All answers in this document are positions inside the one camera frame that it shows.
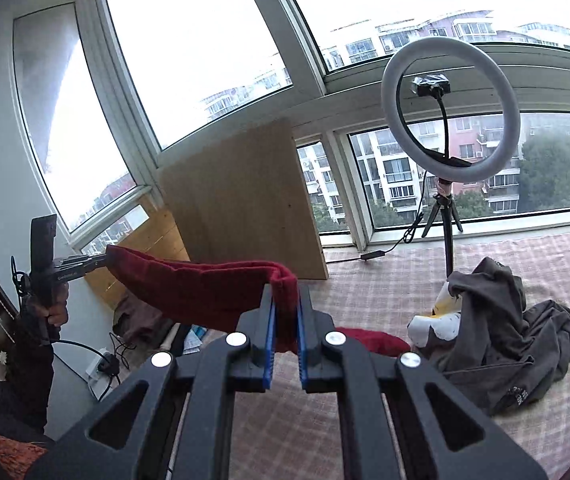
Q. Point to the white plush toy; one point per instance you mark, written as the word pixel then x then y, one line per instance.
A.
pixel 441 326

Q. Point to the dark grey hooded sweatshirt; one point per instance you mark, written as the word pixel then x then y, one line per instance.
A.
pixel 506 354

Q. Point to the dark red knit garment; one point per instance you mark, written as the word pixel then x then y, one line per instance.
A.
pixel 214 295

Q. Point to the stack of folded clothes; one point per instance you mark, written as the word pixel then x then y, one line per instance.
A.
pixel 138 324

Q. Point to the pink plaid cloth mat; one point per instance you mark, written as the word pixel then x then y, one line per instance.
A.
pixel 387 293

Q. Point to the black tripod stand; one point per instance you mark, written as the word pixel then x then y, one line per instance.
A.
pixel 445 208

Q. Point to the light wooden board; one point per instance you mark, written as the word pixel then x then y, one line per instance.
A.
pixel 244 198

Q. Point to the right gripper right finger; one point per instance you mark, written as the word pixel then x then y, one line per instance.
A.
pixel 398 417

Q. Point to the white power strip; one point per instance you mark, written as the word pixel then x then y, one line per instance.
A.
pixel 104 365

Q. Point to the person's left hand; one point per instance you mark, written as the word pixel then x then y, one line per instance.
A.
pixel 43 323

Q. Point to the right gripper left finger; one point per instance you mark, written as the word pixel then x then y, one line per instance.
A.
pixel 172 418

